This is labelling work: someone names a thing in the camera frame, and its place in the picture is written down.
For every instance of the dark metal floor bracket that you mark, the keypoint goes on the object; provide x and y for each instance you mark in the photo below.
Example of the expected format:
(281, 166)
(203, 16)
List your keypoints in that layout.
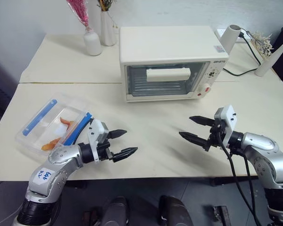
(220, 213)

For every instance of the blue container latch strip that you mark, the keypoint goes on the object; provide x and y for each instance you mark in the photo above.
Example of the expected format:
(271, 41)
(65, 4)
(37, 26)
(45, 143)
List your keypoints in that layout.
(39, 117)
(76, 129)

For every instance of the dark rounded shape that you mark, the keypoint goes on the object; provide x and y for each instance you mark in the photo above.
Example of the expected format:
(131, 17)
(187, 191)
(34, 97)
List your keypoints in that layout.
(174, 212)
(114, 212)

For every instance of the cream toaster oven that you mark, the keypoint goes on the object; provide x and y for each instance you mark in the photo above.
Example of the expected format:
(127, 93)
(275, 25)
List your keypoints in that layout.
(165, 44)

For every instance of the white power strip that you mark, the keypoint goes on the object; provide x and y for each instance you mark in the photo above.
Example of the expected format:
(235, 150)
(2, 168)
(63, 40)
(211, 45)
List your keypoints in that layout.
(238, 40)

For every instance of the white handwritten label sticker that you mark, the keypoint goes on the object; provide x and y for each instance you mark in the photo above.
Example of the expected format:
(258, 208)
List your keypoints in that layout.
(43, 175)

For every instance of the tall white ribbed vase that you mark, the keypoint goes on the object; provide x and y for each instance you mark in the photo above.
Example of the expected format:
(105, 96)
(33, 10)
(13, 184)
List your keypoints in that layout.
(108, 30)

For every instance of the yellow dried flower bunch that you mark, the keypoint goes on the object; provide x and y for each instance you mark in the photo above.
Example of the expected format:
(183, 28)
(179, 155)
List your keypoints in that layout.
(105, 4)

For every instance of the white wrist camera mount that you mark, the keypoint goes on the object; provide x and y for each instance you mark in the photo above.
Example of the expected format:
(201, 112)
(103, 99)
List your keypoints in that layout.
(94, 131)
(230, 117)

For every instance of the white cone vase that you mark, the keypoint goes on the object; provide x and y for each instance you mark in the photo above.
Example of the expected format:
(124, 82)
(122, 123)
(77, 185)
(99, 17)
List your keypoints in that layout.
(270, 61)

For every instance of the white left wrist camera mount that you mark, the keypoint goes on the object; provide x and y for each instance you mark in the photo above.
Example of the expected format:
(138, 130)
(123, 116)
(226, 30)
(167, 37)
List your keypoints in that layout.
(94, 131)

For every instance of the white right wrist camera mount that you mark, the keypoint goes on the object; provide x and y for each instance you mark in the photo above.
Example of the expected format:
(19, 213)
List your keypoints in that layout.
(230, 117)

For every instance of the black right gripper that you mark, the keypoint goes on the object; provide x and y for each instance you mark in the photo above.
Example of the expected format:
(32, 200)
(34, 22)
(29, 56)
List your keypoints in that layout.
(217, 139)

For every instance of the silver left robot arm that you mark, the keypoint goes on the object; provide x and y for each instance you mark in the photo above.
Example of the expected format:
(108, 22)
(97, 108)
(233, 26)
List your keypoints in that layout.
(61, 156)

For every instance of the clear plastic container blue clips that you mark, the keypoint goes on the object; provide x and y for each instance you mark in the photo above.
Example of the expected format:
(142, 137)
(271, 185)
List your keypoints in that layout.
(46, 122)

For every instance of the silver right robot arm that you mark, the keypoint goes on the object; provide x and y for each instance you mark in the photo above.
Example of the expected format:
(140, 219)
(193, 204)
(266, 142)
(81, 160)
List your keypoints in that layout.
(261, 150)

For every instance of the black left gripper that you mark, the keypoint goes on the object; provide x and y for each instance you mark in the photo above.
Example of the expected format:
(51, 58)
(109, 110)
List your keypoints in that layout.
(104, 150)

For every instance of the white dried flower sprig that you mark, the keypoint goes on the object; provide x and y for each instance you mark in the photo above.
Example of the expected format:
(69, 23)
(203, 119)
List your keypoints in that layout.
(263, 43)

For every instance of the small white bottle vase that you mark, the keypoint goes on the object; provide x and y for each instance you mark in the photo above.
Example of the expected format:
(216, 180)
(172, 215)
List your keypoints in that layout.
(92, 43)

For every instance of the orange fried food piece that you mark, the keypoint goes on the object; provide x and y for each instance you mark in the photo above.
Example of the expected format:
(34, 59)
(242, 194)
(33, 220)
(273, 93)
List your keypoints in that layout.
(67, 122)
(49, 144)

